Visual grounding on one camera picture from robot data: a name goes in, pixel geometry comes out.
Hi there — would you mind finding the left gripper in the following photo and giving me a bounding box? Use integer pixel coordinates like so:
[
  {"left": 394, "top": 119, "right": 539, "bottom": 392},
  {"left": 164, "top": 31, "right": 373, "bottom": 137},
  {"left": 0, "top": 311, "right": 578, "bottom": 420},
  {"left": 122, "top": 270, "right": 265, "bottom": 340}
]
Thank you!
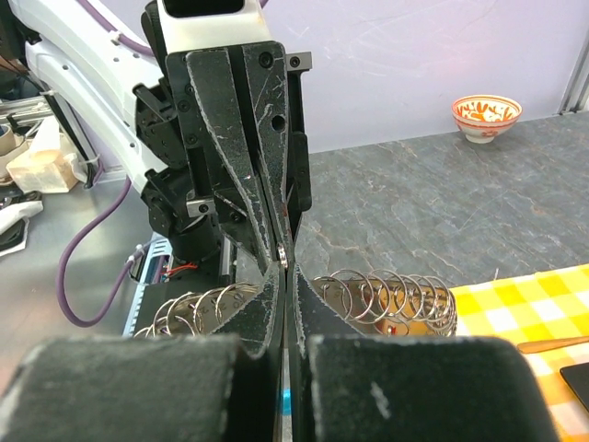
[{"left": 133, "top": 41, "right": 312, "bottom": 273}]

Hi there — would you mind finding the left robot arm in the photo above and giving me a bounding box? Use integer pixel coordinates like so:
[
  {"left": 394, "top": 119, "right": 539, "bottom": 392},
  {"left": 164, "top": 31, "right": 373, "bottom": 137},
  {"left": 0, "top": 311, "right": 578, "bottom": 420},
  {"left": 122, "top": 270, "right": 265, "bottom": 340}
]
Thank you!
[{"left": 1, "top": 1, "right": 312, "bottom": 273}]

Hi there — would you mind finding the black teal square plate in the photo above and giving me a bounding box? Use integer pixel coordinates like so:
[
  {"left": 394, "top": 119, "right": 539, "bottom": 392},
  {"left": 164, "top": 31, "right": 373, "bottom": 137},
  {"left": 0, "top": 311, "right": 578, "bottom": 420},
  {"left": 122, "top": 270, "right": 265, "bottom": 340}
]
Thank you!
[{"left": 560, "top": 362, "right": 589, "bottom": 411}]

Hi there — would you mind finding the large keyring organiser with rings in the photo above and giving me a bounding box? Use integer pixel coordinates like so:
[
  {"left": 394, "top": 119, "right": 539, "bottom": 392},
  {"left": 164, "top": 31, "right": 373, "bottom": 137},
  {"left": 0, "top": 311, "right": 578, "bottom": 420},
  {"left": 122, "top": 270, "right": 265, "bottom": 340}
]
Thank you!
[{"left": 130, "top": 243, "right": 457, "bottom": 353}]

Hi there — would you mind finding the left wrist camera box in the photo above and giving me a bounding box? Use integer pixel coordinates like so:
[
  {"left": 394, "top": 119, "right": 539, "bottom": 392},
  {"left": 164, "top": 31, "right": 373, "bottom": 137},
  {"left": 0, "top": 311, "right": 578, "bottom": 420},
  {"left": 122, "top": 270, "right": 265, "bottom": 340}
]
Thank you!
[{"left": 157, "top": 0, "right": 271, "bottom": 53}]

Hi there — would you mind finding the white cable duct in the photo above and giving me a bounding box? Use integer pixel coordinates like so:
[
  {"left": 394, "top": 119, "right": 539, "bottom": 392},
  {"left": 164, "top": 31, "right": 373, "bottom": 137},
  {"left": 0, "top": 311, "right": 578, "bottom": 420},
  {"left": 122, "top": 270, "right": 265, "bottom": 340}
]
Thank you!
[{"left": 122, "top": 233, "right": 172, "bottom": 336}]

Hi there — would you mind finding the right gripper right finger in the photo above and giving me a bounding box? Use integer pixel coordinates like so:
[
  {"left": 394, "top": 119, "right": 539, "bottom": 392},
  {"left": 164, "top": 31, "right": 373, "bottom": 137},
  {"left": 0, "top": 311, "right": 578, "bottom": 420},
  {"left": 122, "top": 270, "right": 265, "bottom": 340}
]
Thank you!
[{"left": 287, "top": 262, "right": 560, "bottom": 442}]

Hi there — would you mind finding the gold fork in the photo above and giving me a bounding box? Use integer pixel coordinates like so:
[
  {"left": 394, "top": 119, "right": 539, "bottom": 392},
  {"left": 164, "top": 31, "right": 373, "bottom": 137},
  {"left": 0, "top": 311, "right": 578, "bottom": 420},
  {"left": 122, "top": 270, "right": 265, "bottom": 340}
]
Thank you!
[{"left": 516, "top": 336, "right": 589, "bottom": 355}]

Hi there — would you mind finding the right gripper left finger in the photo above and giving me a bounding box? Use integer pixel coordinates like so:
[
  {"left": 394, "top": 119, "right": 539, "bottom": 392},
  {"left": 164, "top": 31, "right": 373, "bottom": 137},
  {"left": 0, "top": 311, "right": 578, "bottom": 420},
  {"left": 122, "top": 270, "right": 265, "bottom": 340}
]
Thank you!
[{"left": 1, "top": 263, "right": 285, "bottom": 441}]

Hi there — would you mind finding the red white patterned bowl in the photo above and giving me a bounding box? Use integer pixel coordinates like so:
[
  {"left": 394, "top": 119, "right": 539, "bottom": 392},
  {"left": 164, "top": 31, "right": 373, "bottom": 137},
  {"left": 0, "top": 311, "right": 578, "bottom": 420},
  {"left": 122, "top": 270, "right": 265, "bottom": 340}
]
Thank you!
[{"left": 451, "top": 95, "right": 523, "bottom": 145}]

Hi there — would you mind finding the orange checkered cloth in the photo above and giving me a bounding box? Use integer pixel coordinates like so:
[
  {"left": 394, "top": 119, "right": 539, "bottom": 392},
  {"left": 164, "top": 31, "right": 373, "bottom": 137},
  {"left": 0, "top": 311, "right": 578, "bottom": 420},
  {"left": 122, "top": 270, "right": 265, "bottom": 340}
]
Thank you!
[{"left": 452, "top": 264, "right": 588, "bottom": 441}]

